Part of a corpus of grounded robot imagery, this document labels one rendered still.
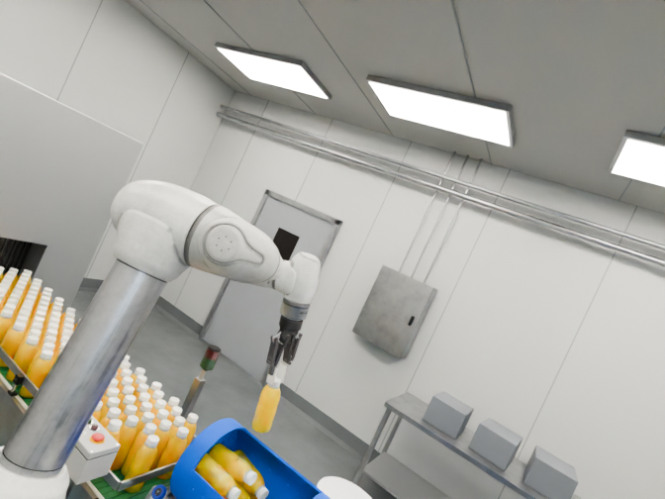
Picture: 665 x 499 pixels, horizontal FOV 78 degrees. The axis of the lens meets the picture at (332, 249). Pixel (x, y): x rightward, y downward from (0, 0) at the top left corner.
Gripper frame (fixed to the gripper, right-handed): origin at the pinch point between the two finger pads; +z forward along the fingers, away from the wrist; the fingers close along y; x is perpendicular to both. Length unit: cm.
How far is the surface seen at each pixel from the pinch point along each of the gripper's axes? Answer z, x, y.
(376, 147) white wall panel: -134, 202, 325
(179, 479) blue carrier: 34.1, 6.9, -23.7
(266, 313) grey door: 100, 258, 273
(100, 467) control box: 34, 23, -40
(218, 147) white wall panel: -87, 448, 285
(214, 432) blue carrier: 21.5, 7.4, -13.9
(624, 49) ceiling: -169, -46, 139
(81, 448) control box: 27, 26, -45
